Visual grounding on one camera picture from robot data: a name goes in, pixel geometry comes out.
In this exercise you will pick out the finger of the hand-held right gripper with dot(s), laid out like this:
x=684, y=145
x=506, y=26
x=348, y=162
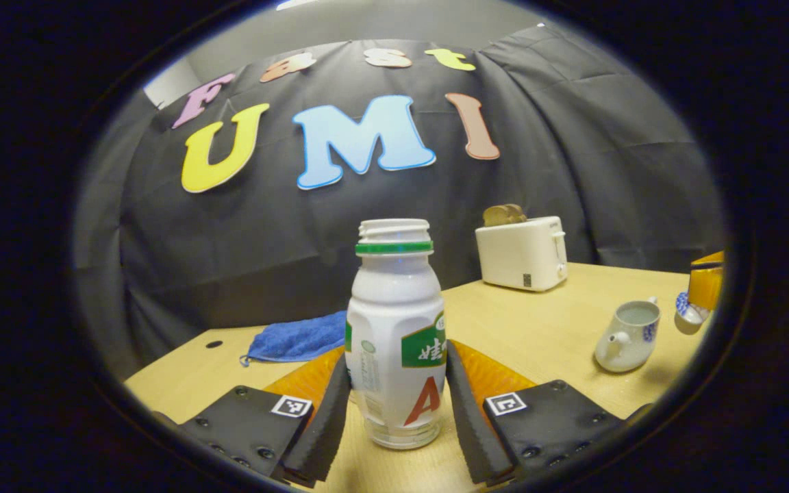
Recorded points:
x=708, y=284

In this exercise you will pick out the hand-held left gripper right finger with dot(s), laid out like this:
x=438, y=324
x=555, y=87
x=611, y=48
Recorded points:
x=466, y=424

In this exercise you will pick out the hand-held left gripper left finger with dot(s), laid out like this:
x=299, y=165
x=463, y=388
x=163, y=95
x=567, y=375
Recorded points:
x=322, y=424

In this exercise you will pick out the white blue-patterned teacup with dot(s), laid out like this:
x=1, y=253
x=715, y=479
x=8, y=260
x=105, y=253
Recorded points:
x=624, y=342

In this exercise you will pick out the white water bottle green label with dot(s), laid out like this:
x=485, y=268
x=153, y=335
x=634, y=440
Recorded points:
x=394, y=322

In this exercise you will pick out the blue towel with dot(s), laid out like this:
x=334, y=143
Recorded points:
x=298, y=339

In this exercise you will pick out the white toaster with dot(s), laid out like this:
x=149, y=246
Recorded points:
x=521, y=257

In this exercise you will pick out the black backdrop cloth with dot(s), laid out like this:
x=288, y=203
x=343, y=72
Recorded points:
x=264, y=239

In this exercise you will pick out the brown toast slice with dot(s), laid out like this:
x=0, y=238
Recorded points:
x=495, y=216
x=518, y=212

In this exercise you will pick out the ceiling light panel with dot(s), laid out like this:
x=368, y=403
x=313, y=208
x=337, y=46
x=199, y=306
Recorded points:
x=295, y=3

